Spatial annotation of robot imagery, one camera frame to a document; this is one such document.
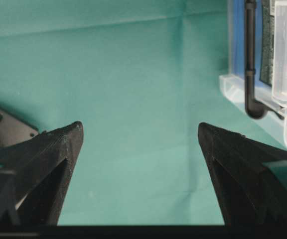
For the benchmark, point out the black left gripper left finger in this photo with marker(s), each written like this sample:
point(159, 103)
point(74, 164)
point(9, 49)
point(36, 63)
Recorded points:
point(35, 176)

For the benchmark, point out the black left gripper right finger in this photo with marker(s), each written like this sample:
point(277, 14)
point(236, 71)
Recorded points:
point(249, 177)

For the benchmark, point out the clear plastic storage case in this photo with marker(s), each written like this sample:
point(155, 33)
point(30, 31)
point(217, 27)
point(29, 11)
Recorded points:
point(275, 96)

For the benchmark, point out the green table cloth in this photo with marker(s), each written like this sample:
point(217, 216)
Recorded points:
point(140, 75)

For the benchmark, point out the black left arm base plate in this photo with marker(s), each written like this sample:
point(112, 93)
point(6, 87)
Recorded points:
point(13, 130)

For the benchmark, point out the black case latch handle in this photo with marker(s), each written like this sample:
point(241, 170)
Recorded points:
point(254, 108)

